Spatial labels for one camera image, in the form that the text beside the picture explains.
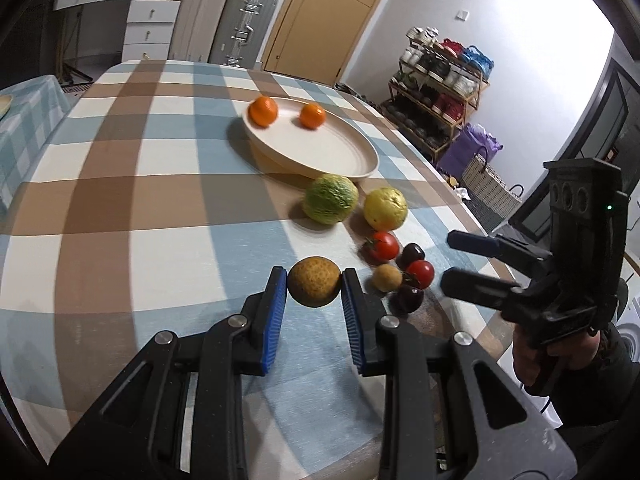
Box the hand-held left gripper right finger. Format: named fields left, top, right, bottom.
left=340, top=267, right=578, bottom=480

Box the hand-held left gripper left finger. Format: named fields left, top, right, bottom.
left=47, top=266, right=290, bottom=480

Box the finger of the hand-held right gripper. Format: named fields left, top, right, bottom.
left=441, top=267, right=523, bottom=321
left=447, top=230, right=553, bottom=273

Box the brown round fruit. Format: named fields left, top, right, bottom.
left=287, top=256, right=343, bottom=308

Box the small brown longan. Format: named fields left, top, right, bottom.
left=371, top=264, right=404, bottom=293

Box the red tomato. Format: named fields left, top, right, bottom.
left=364, top=231, right=401, bottom=263
left=404, top=259, right=436, bottom=290

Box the dark purple plum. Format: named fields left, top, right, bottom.
left=395, top=284, right=426, bottom=315
left=396, top=242, right=426, bottom=270

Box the yellow lemon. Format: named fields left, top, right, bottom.
left=363, top=187, right=408, bottom=232

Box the cream round plate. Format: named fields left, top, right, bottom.
left=241, top=96, right=381, bottom=182

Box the person's right forearm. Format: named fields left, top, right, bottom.
left=550, top=327, right=640, bottom=431

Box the person's right hand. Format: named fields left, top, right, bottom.
left=511, top=330, right=568, bottom=397

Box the woven basket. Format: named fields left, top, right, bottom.
left=461, top=147, right=523, bottom=216

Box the purple bag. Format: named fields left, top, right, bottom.
left=437, top=122, right=503, bottom=178

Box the wooden shoe rack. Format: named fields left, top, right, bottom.
left=380, top=25, right=496, bottom=163

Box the brown blue checked tablecloth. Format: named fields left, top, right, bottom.
left=0, top=59, right=516, bottom=466

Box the shoe rack with shoes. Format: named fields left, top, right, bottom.
left=382, top=26, right=495, bottom=153

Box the loose shoes pile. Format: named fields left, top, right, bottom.
left=334, top=80, right=382, bottom=107

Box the orange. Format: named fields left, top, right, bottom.
left=248, top=95, right=279, bottom=128
left=299, top=103, right=327, bottom=131

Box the wooden door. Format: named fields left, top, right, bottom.
left=263, top=0, right=403, bottom=88

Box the silver suitcase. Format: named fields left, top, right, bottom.
left=209, top=0, right=280, bottom=70

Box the blue checked side table cloth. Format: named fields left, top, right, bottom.
left=0, top=75, right=76, bottom=211

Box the beige suitcase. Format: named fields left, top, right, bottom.
left=167, top=0, right=232, bottom=63

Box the white desk with drawers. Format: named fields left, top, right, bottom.
left=52, top=0, right=186, bottom=63

